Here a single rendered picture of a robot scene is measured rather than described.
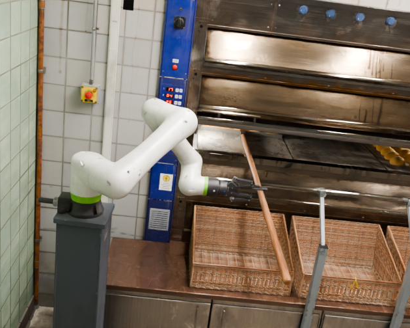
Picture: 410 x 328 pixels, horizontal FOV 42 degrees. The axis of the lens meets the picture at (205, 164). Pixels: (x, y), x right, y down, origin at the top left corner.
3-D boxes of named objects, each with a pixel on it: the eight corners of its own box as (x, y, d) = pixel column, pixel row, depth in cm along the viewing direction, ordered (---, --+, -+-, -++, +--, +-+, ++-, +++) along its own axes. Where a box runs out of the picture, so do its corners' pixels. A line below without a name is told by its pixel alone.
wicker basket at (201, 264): (187, 244, 334) (192, 203, 325) (277, 252, 338) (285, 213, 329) (187, 288, 289) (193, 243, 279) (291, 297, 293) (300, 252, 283)
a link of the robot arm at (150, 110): (151, 119, 227) (167, 96, 230) (130, 111, 234) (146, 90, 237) (170, 142, 241) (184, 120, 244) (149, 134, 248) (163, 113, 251)
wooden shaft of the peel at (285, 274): (291, 286, 192) (292, 279, 191) (282, 286, 192) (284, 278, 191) (245, 138, 352) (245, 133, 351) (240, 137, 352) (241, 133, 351)
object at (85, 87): (82, 99, 304) (82, 81, 301) (99, 101, 305) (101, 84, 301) (79, 102, 297) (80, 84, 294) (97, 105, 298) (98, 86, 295)
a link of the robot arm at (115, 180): (110, 186, 195) (200, 105, 223) (81, 172, 204) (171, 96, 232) (120, 210, 203) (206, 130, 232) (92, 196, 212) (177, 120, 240)
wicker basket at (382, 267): (282, 254, 338) (290, 213, 328) (370, 262, 341) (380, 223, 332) (297, 299, 292) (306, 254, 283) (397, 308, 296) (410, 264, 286)
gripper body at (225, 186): (219, 176, 267) (237, 178, 268) (217, 192, 270) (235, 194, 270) (220, 182, 260) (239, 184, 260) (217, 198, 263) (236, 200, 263)
